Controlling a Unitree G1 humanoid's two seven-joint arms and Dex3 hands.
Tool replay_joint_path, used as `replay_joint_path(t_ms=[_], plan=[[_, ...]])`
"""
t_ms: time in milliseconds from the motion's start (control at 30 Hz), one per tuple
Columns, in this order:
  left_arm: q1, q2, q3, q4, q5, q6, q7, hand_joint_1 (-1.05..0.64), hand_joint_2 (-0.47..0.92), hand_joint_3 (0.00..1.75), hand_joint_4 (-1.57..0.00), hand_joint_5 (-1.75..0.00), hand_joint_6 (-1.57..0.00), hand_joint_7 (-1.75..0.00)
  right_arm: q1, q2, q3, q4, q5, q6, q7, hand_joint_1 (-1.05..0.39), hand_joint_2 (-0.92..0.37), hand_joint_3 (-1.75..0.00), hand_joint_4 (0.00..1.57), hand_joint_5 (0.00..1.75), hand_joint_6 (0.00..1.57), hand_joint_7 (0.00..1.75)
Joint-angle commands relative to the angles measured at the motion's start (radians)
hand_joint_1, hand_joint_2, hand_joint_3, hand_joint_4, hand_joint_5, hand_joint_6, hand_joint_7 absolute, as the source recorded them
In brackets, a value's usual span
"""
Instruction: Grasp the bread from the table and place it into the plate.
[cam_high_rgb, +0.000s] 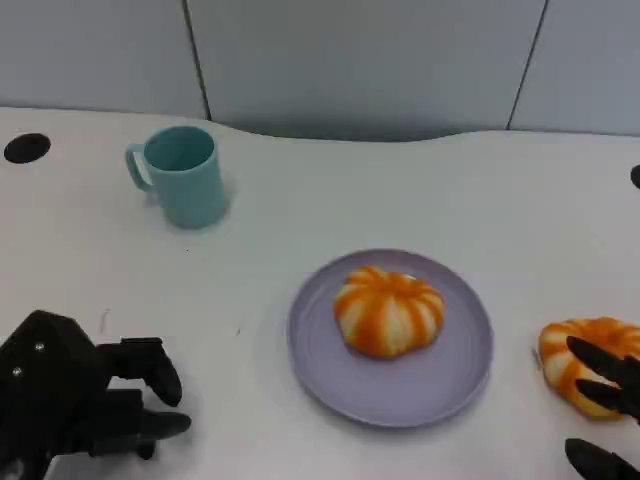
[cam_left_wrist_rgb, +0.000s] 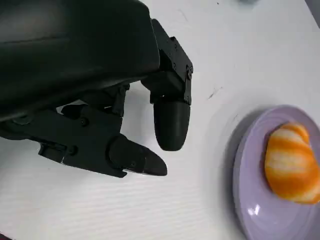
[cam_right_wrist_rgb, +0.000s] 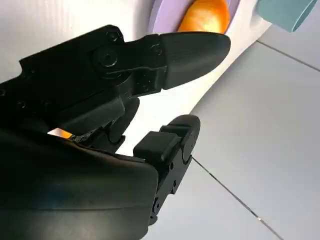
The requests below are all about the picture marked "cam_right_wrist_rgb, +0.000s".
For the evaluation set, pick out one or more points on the orange white toy bread roll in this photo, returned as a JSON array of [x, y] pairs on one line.
[[205, 15], [62, 133]]

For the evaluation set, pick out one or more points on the pale green mug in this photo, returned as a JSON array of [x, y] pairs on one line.
[[280, 12]]

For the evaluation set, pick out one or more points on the lilac plate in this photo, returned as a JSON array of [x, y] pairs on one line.
[[165, 15]]

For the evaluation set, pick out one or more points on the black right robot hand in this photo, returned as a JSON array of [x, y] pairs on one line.
[[62, 175]]

